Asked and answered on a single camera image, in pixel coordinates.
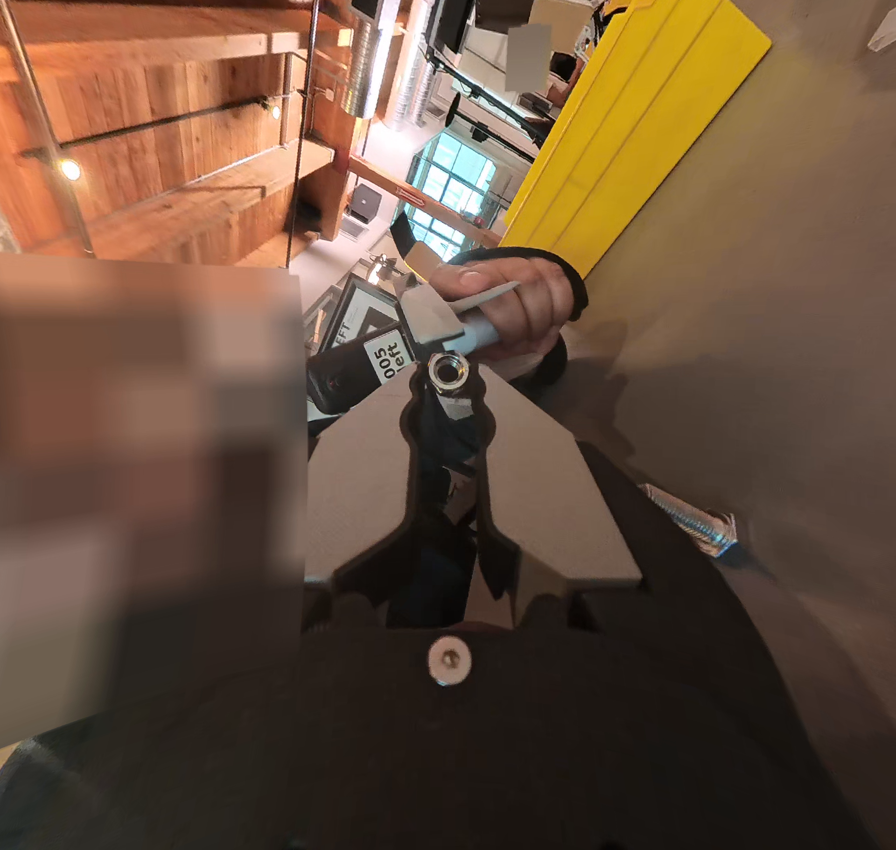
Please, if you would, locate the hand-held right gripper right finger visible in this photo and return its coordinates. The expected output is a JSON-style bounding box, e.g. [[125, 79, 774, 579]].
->
[[476, 368, 644, 628]]

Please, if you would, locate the yellow plastic bin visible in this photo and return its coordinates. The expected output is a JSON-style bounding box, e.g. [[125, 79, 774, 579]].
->
[[498, 0, 773, 281]]

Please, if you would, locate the person's left hand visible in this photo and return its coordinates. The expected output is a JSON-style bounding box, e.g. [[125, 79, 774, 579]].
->
[[427, 257, 576, 362]]

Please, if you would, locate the large paned window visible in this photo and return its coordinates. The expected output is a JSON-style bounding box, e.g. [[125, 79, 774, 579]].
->
[[405, 129, 499, 252]]

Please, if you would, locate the steel hex nut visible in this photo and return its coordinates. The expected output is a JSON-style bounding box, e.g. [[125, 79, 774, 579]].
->
[[427, 351, 471, 396]]

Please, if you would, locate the steel bolt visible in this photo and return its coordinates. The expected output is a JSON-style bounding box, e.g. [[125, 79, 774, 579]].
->
[[638, 482, 740, 560]]

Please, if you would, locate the black metal pipe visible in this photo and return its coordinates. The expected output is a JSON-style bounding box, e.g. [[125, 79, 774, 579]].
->
[[20, 96, 273, 159]]

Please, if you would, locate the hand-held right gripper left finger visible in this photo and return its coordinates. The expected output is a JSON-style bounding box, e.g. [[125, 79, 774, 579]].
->
[[306, 374, 422, 583]]

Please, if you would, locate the silver ventilation duct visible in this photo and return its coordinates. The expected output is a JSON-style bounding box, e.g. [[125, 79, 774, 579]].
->
[[342, 0, 393, 119], [385, 0, 456, 130]]

